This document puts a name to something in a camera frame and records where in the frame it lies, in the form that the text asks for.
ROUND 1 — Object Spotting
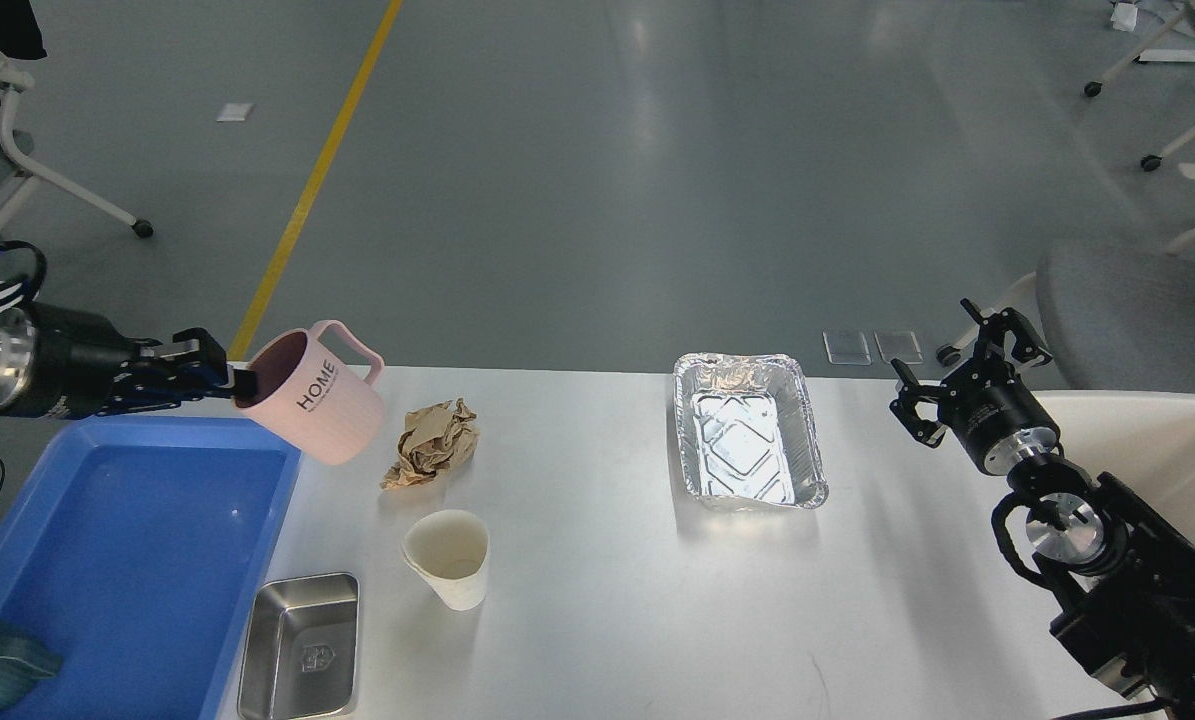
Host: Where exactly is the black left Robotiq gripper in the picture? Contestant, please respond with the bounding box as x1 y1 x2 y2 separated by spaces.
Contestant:
0 302 258 420

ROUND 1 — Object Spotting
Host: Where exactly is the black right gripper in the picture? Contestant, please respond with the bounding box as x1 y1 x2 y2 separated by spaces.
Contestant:
889 299 1060 476

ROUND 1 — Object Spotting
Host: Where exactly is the pink HOME mug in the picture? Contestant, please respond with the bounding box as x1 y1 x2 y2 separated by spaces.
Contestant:
233 319 385 464

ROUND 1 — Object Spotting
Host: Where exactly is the small stainless steel tray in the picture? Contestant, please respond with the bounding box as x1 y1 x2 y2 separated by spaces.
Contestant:
237 571 360 719

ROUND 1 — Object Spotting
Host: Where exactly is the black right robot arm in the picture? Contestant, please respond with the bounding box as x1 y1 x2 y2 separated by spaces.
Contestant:
889 299 1195 719

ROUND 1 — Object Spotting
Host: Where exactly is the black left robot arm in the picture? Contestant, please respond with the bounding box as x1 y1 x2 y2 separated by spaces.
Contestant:
0 241 258 420

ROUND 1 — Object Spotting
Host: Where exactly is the grey office chair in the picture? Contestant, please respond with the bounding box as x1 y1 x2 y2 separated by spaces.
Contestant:
989 244 1195 395

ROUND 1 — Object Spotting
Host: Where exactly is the blue plastic tray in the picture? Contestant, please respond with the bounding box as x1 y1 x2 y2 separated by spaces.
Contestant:
0 416 301 719

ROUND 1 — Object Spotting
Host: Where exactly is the aluminium foil tray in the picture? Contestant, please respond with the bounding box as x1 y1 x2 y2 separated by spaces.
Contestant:
673 352 829 510

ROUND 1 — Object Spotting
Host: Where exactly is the white bin at right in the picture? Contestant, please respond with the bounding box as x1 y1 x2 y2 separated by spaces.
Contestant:
1040 390 1195 719

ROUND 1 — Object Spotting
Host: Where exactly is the crumpled brown paper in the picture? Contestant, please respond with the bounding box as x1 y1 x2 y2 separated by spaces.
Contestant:
379 396 482 490

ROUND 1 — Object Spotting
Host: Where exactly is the white paper cup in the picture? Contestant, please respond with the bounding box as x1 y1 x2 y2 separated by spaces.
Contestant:
402 509 489 613

